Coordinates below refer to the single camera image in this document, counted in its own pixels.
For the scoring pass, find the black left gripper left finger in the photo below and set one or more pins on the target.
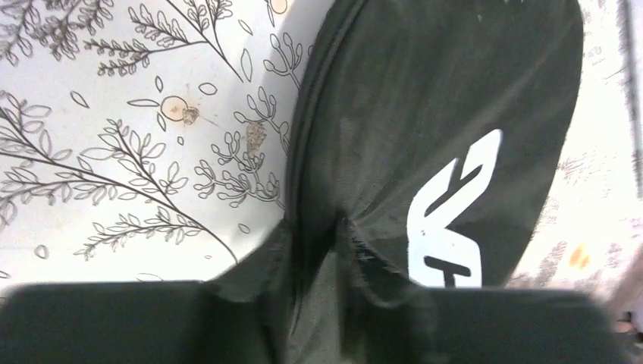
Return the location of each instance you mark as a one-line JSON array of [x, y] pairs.
[[240, 317]]

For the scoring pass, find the floral tablecloth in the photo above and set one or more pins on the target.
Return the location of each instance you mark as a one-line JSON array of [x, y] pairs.
[[146, 141]]

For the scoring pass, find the black racket bag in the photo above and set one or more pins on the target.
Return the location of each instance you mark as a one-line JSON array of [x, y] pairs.
[[425, 141]]

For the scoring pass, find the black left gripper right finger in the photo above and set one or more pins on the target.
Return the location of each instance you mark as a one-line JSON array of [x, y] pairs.
[[477, 326]]

